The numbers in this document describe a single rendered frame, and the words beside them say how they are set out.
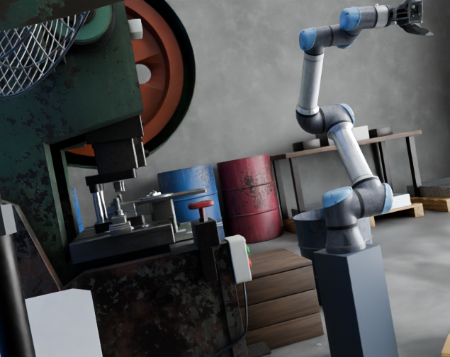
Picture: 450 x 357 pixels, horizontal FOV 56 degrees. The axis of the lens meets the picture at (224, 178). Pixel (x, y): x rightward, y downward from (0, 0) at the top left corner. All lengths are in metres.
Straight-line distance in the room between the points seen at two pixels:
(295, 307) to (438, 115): 4.59
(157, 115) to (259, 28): 3.60
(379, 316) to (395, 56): 4.63
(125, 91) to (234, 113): 3.72
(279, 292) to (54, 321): 1.04
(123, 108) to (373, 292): 1.11
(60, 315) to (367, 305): 1.05
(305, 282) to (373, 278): 0.41
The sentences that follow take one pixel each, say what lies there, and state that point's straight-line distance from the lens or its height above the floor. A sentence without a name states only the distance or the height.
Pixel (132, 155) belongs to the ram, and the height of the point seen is 0.93.
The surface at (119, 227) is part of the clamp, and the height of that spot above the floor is 0.73.
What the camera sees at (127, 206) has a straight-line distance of 1.43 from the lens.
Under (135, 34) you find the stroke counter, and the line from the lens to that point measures 1.41.
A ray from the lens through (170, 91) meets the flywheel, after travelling 1.88.
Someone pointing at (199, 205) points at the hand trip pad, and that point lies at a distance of 1.16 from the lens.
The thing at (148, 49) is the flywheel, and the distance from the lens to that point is 1.95.
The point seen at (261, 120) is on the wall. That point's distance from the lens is 5.08.
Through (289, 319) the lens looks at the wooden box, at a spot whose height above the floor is 0.11.
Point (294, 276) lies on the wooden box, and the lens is 1.99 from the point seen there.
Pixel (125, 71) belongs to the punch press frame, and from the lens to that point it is 1.35.
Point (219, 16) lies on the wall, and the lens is 5.26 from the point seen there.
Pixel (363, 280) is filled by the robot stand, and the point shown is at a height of 0.34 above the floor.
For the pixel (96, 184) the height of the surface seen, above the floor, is 0.86.
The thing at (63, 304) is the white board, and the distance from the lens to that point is 1.29.
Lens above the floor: 0.85
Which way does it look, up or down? 2 degrees down
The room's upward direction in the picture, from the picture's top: 10 degrees counter-clockwise
